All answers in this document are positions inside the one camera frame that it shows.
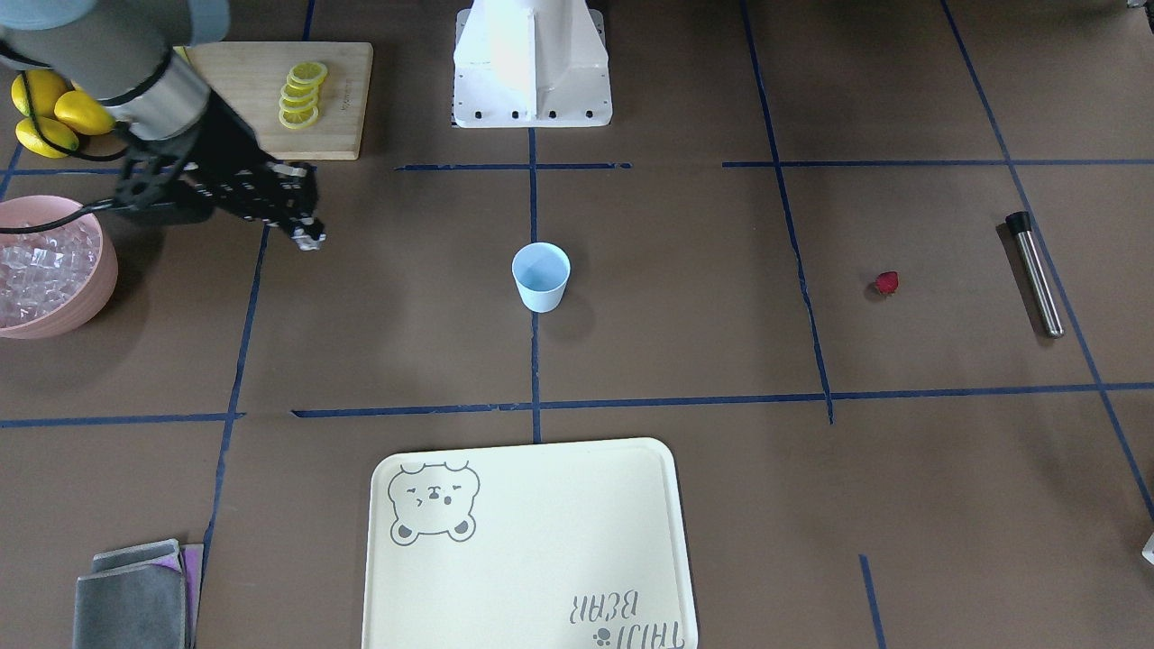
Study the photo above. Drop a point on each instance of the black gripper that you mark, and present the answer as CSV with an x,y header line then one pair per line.
x,y
223,137

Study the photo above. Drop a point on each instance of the light blue plastic cup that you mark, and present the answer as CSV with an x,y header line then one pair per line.
x,y
541,272

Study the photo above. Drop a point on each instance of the red strawberry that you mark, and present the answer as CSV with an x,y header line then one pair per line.
x,y
887,283

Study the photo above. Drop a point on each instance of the steel muddler black cap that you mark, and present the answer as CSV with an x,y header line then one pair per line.
x,y
1021,226

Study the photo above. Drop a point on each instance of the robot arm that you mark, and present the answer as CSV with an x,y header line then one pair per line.
x,y
124,54

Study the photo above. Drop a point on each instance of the clear ice cubes pile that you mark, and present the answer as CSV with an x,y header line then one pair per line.
x,y
41,271

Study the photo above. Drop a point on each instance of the bamboo cutting board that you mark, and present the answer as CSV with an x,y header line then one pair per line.
x,y
249,76

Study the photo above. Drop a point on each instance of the lemon slices row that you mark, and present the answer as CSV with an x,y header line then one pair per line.
x,y
300,97

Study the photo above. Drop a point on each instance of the yellow lemon middle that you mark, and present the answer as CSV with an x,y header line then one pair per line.
x,y
82,113

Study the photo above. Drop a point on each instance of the yellow lemon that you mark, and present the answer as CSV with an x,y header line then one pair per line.
x,y
37,91
82,113
47,137

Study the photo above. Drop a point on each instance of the pink bowl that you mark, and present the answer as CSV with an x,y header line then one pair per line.
x,y
38,214

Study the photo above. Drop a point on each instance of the yellow lemon lower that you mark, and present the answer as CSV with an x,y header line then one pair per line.
x,y
47,137

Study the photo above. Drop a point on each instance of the grey folded cloth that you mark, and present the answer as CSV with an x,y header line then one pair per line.
x,y
144,596

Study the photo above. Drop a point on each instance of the cream bear serving tray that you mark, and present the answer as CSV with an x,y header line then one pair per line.
x,y
551,545

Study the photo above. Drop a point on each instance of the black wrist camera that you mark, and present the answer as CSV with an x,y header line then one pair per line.
x,y
151,189

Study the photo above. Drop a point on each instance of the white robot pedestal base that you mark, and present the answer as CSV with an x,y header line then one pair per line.
x,y
530,64

